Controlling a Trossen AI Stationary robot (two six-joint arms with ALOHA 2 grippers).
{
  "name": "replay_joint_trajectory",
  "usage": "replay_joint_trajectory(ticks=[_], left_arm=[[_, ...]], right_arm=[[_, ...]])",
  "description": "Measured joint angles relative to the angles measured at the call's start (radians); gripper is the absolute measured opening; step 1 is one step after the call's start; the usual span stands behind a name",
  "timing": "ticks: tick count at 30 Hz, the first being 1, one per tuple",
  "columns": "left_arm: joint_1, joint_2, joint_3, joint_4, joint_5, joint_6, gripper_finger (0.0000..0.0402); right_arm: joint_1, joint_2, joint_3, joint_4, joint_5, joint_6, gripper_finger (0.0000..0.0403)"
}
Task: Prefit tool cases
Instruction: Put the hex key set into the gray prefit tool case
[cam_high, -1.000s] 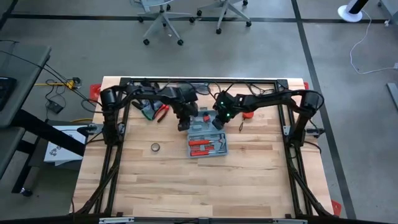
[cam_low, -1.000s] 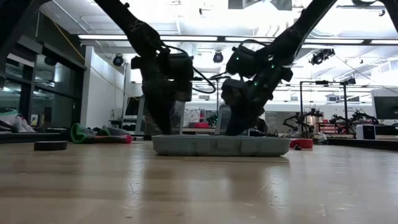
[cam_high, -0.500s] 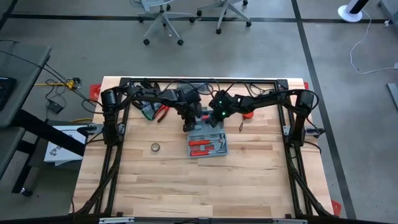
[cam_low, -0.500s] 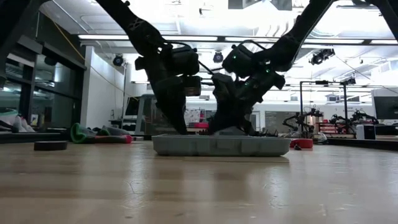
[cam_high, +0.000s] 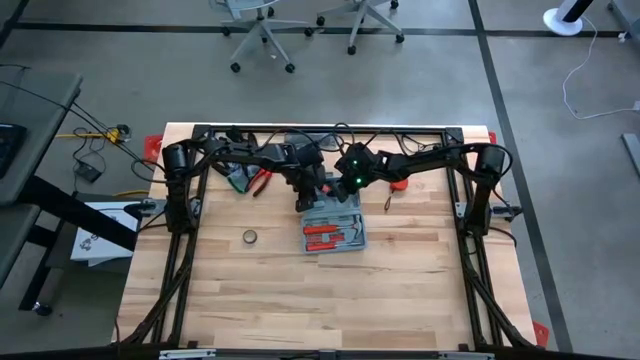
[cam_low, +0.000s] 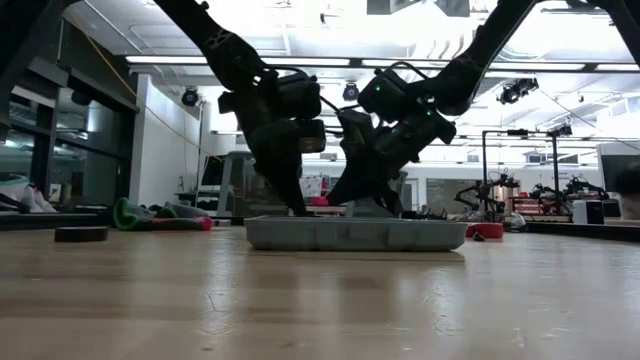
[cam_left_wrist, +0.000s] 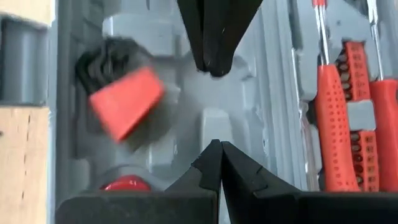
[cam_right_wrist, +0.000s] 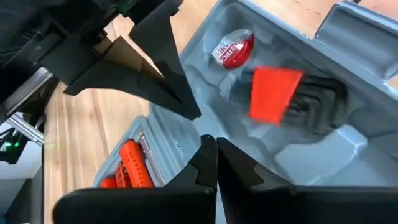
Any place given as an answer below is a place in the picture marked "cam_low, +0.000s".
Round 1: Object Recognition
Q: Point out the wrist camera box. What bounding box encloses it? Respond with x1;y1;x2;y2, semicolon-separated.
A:
337;108;377;157
298;118;328;154

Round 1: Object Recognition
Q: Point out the black right camera cable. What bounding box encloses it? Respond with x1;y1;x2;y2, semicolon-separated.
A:
388;60;432;82

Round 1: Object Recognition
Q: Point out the black tape roll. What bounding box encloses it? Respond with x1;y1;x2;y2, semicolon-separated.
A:
53;225;110;244

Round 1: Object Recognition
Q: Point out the pile of white cloth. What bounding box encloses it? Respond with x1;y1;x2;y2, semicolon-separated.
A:
0;172;57;215

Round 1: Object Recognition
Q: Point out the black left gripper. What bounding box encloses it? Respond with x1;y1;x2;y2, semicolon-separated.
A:
217;89;310;218

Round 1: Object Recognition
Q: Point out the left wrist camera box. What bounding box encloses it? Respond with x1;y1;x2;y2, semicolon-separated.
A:
298;118;328;154

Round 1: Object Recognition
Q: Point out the red tape measure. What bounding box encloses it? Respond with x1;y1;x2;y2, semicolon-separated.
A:
465;221;505;243

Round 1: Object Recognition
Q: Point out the black camera cable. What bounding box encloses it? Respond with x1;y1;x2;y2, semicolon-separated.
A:
388;60;432;82
318;93;362;140

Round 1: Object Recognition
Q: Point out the background robot station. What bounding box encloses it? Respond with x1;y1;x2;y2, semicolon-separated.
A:
529;173;611;217

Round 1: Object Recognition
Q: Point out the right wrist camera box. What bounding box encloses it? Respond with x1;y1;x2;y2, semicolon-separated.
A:
337;108;377;157

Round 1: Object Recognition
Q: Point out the grey mesh office chair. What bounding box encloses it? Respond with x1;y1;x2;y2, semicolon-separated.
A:
216;150;292;219

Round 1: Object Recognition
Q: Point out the black computer monitor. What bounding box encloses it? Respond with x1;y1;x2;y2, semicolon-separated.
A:
600;154;640;194

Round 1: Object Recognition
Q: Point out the small dark monitor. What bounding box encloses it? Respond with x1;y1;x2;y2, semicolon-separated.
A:
199;154;226;189

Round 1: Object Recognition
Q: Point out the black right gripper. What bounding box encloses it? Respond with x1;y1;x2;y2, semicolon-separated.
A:
325;107;458;217

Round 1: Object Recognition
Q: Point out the white patterned board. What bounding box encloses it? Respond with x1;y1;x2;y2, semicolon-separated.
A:
298;174;324;199

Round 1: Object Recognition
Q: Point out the long ceiling light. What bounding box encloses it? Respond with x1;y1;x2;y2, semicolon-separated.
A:
487;62;640;73
262;57;352;68
124;54;209;66

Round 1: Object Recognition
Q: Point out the grey plastic tool case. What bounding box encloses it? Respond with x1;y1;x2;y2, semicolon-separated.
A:
243;214;470;253

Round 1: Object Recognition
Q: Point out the white box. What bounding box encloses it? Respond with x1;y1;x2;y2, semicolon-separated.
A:
571;199;605;226

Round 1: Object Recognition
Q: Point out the black camera stand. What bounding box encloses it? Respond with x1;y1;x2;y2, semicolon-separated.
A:
546;123;575;217

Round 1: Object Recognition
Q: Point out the black ceiling spotlight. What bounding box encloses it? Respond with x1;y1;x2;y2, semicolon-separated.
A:
499;77;541;106

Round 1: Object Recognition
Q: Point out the black left camera cable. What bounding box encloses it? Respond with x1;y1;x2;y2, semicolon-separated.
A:
318;93;362;140

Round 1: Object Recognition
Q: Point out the black gantry frame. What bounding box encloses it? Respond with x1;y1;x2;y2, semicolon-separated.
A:
481;128;531;179

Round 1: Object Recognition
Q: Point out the black aluminium table frame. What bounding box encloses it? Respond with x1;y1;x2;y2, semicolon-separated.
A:
0;210;640;245

